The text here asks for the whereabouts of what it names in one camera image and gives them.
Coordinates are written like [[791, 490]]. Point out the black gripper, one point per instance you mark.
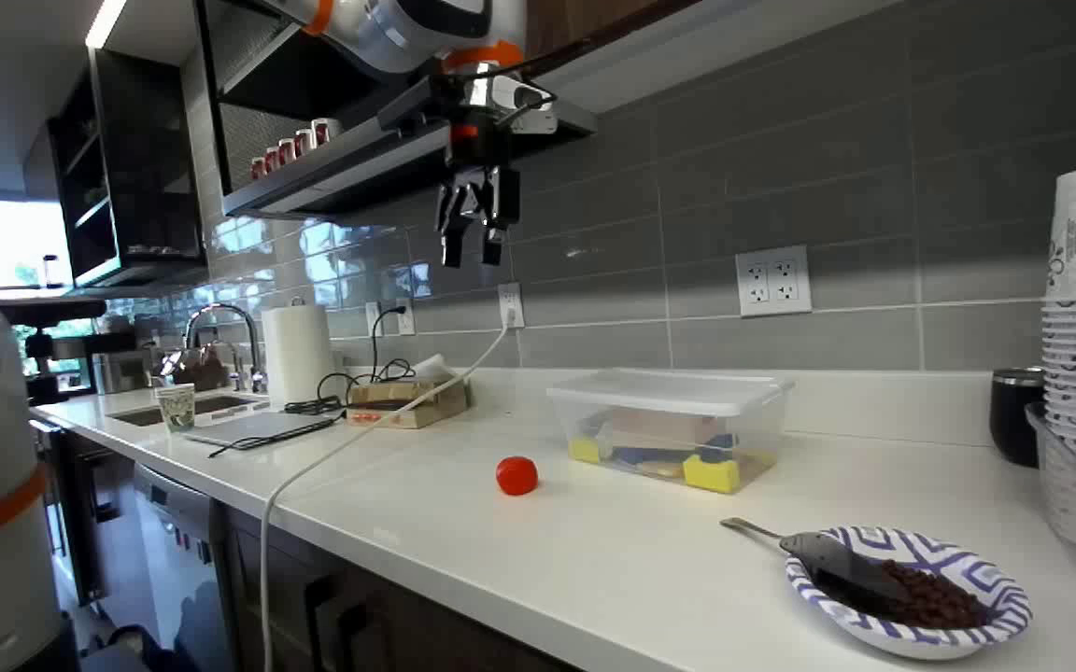
[[480, 195]]

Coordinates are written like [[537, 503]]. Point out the silver metal spatula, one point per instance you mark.
[[840, 563]]

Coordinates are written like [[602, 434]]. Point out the white blue patterned paper plate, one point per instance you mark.
[[900, 640]]

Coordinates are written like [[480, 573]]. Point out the small chrome tap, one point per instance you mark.
[[380, 338]]

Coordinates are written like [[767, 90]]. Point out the crumpled white paper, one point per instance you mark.
[[430, 369]]

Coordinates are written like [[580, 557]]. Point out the brown cardboard box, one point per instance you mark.
[[393, 394]]

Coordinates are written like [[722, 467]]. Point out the flat box with yellow label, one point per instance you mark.
[[427, 415]]

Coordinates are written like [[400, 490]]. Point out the red and white cups row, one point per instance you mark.
[[297, 142]]

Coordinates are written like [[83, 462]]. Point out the white paper towel roll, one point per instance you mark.
[[297, 355]]

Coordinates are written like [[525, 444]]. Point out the small red object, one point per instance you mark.
[[517, 476]]

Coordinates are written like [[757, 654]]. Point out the small yellow sponge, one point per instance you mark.
[[583, 451]]

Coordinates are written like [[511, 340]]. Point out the chrome kitchen faucet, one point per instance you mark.
[[250, 330]]

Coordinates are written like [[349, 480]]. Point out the clear plastic lidded container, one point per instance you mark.
[[662, 394]]

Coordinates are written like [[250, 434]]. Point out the dark flat tray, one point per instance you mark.
[[263, 430]]

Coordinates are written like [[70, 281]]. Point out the kitchen sink basin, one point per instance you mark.
[[221, 405]]

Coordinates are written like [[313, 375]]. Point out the large yellow sponge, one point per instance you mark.
[[713, 473]]

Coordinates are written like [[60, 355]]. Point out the black coffee machine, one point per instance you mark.
[[65, 350]]

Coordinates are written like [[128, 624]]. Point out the stainless dishwasher front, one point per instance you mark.
[[178, 563]]

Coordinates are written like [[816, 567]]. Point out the black tumbler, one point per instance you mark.
[[1014, 415]]

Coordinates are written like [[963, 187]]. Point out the brown food pieces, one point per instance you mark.
[[952, 604]]

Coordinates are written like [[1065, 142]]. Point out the white wrist mount box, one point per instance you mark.
[[525, 106]]

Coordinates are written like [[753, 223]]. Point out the white empty wall outlet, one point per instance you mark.
[[772, 281]]

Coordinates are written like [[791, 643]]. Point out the black open wall cabinet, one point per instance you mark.
[[128, 172]]

